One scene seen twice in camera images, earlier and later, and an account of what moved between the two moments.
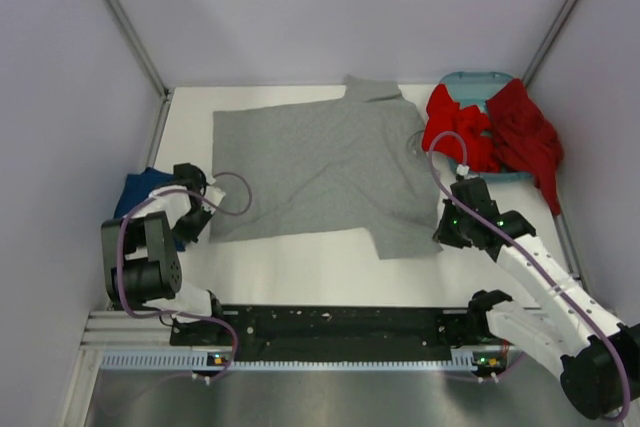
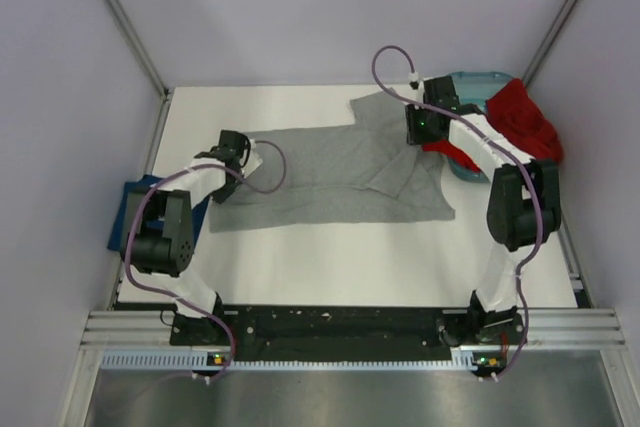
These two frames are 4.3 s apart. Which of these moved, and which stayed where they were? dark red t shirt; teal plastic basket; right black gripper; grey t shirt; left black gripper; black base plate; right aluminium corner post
Moved: left black gripper; right black gripper; grey t shirt
Stayed: dark red t shirt; teal plastic basket; black base plate; right aluminium corner post
